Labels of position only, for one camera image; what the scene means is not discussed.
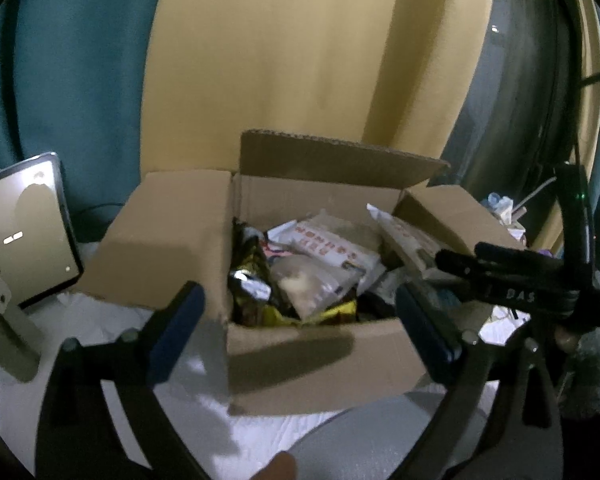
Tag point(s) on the tablet with grey case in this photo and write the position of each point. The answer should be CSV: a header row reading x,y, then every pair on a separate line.
x,y
30,235

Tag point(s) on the brown cardboard box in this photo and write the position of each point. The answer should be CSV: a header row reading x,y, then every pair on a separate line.
x,y
305,370

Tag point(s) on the black gold snack packet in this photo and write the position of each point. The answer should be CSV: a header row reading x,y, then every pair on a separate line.
x,y
247,260

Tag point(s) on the person's right hand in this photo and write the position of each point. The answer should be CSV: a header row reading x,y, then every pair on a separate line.
x,y
565,341

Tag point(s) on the person's right forearm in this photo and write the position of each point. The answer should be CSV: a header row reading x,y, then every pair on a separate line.
x,y
595,380

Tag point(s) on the yellow printed snack packet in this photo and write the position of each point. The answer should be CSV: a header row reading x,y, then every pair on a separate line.
x,y
275,316

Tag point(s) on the grey tablet stand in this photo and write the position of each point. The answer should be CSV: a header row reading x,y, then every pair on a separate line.
x,y
10,330

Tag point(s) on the dark glass window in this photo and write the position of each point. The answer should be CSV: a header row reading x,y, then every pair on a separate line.
x,y
520,85

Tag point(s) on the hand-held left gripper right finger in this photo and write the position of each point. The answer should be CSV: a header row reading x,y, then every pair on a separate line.
x,y
422,332

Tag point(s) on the white tablecloth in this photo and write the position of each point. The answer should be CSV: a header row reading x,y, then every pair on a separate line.
x,y
260,430

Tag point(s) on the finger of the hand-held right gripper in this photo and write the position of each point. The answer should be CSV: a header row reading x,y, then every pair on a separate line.
x,y
515,255
470,272

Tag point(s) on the small white blue bottle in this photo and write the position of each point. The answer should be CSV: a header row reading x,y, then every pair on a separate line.
x,y
497,205

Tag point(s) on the yellow curtain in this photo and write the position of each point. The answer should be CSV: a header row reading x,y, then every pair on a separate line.
x,y
592,85
305,50

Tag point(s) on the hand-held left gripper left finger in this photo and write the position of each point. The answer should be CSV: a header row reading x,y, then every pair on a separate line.
x,y
175,335

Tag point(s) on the teal curtain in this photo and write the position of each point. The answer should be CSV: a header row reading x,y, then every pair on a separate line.
x,y
80,85

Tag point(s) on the clear bun packet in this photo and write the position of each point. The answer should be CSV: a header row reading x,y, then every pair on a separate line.
x,y
305,285

